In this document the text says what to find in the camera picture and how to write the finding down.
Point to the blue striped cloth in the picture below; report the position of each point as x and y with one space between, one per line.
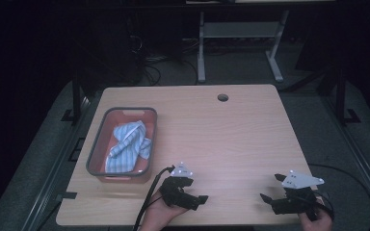
128 141

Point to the person's left hand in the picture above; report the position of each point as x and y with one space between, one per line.
157 213

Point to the grey metal desk frame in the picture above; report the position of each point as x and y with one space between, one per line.
237 29

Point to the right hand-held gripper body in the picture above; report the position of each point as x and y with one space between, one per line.
297 203

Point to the person's right hand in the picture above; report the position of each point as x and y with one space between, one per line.
316 224

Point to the black metal stand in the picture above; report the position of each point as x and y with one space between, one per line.
341 96
76 96

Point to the red basket with grey rim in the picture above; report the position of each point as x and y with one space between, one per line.
122 115

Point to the metal frame rail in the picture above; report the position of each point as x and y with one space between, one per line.
56 166
359 154

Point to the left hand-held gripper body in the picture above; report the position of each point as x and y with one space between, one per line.
175 191

